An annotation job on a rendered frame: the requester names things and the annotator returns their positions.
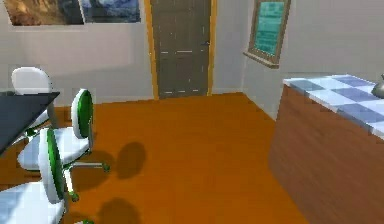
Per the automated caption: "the grey-brown room door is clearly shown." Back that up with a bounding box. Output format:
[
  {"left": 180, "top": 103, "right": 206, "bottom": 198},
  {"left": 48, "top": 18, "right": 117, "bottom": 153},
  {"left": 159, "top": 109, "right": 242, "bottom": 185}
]
[{"left": 149, "top": 0, "right": 213, "bottom": 100}]

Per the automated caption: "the wood-framed teal window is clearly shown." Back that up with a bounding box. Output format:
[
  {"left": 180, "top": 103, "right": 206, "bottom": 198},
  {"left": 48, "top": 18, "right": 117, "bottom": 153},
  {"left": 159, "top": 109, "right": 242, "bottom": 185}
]
[{"left": 243, "top": 0, "right": 292, "bottom": 70}]

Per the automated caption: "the white and green office chair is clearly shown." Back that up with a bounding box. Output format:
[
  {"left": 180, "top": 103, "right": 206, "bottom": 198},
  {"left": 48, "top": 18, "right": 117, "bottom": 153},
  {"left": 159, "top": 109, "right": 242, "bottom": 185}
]
[
  {"left": 17, "top": 88, "right": 111, "bottom": 174},
  {"left": 10, "top": 66, "right": 59, "bottom": 145},
  {"left": 0, "top": 127, "right": 96, "bottom": 224}
]

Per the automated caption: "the wooden counter with checked top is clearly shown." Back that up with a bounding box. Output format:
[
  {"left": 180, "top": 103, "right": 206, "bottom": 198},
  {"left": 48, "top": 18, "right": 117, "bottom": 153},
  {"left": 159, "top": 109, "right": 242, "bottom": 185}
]
[{"left": 268, "top": 74, "right": 384, "bottom": 224}]

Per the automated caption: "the black table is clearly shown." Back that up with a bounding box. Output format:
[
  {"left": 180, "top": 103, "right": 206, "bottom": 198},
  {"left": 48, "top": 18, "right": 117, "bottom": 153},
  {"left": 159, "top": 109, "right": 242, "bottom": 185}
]
[{"left": 0, "top": 90, "right": 61, "bottom": 158}]

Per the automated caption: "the grey metal kettle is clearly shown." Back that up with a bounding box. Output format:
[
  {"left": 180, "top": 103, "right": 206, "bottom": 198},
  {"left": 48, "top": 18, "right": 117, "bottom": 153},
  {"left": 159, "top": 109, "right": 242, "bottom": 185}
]
[{"left": 370, "top": 73, "right": 384, "bottom": 100}]

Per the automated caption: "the blue landscape wall picture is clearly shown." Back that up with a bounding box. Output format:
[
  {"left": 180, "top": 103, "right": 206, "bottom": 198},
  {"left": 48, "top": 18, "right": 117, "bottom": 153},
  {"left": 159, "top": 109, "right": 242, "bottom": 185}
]
[{"left": 79, "top": 0, "right": 142, "bottom": 24}]

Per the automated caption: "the brown landscape wall picture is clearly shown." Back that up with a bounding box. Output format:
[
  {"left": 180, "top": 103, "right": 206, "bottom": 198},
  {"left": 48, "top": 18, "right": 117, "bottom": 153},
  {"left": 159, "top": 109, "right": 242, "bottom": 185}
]
[{"left": 2, "top": 0, "right": 85, "bottom": 27}]

